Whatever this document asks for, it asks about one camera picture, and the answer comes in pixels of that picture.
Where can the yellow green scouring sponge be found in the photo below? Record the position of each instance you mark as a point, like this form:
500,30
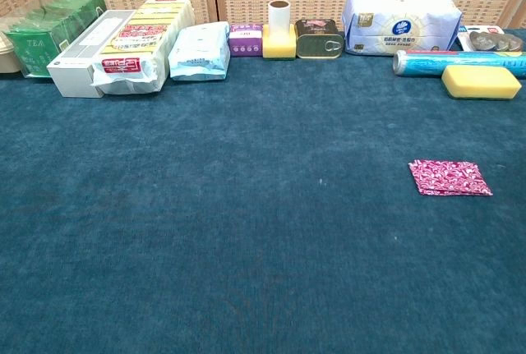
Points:
478,81

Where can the pink glitter cloth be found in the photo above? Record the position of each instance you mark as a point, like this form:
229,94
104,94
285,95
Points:
450,175

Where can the white roll with cardboard core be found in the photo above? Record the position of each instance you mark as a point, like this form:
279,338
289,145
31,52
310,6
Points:
279,17

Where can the gold black luncheon meat can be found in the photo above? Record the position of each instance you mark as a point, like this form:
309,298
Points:
318,44

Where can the clear box green tea bags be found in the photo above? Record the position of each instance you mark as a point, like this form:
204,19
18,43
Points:
37,48

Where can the light blue wet wipes pack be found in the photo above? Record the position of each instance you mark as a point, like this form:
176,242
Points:
199,52

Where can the beige lidded food container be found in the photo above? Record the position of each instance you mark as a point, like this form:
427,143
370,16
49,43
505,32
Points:
8,56

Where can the yellow sponge holding roll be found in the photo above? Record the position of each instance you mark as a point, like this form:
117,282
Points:
278,47

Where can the white blue tissue pack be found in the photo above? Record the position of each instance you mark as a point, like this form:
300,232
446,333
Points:
402,25

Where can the pack of metal discs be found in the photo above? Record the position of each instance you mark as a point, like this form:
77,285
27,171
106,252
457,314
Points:
493,39

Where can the yellow red snack pack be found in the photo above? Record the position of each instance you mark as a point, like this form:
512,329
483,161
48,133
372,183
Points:
139,38

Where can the small purple box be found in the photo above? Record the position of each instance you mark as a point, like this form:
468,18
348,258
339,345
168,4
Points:
245,42

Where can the teal felt table cover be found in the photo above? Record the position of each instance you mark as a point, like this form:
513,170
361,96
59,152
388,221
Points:
226,206

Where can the white power strip box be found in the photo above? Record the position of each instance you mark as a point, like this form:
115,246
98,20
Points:
76,68

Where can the blue cling wrap roll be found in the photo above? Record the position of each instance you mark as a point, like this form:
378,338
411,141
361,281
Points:
427,64

